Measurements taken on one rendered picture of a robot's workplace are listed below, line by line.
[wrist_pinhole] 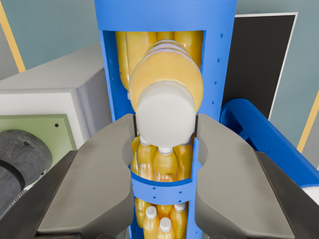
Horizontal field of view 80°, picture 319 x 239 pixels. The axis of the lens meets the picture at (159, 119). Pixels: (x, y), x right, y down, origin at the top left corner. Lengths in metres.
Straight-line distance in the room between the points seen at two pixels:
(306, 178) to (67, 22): 1.71
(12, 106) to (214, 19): 0.49
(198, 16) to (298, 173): 0.80
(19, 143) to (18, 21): 1.44
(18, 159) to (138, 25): 0.39
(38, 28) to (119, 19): 1.50
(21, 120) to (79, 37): 1.21
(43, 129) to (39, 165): 0.09
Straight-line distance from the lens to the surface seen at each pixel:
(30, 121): 0.55
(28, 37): 1.89
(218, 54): 0.38
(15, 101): 0.58
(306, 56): 1.92
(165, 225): 0.74
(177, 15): 0.33
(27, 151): 0.55
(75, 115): 0.52
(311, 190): 0.96
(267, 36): 1.57
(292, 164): 1.02
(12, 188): 0.52
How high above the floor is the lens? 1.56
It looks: 62 degrees down
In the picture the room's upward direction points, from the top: 176 degrees counter-clockwise
